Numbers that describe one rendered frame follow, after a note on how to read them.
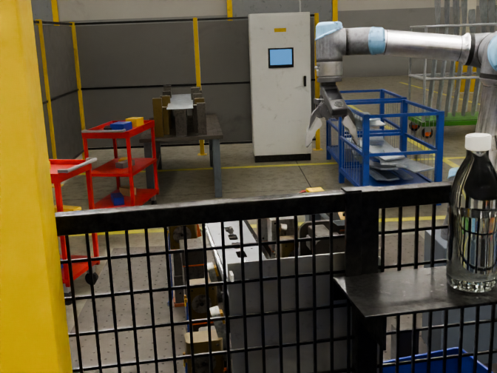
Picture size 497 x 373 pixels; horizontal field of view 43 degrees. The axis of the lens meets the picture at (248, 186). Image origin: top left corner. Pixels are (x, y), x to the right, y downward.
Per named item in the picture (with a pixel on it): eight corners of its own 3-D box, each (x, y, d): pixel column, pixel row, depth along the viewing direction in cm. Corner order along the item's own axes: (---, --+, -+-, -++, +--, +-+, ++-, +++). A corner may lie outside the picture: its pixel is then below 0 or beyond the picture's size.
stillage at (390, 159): (338, 182, 751) (338, 101, 729) (404, 178, 756) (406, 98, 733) (362, 209, 635) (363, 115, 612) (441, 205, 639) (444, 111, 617)
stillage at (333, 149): (326, 158, 889) (325, 90, 867) (383, 156, 890) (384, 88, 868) (339, 177, 773) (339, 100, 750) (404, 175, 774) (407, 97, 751)
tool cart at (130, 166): (119, 206, 679) (111, 116, 656) (160, 207, 671) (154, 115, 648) (88, 229, 601) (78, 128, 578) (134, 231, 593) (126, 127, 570)
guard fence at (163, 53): (80, 160, 945) (66, 21, 897) (82, 158, 958) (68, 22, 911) (322, 150, 955) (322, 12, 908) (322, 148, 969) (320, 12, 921)
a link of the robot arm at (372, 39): (381, 26, 185) (343, 27, 186) (386, 25, 174) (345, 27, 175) (381, 53, 187) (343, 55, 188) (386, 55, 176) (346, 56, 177)
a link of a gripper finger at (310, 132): (303, 145, 188) (320, 119, 188) (308, 148, 183) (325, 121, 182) (294, 140, 188) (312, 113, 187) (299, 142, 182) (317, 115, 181)
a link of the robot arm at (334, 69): (345, 61, 178) (317, 62, 177) (345, 78, 179) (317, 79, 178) (338, 61, 186) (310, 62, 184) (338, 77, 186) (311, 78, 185)
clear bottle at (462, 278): (436, 277, 87) (441, 132, 82) (481, 272, 88) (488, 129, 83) (460, 295, 81) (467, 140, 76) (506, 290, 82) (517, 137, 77)
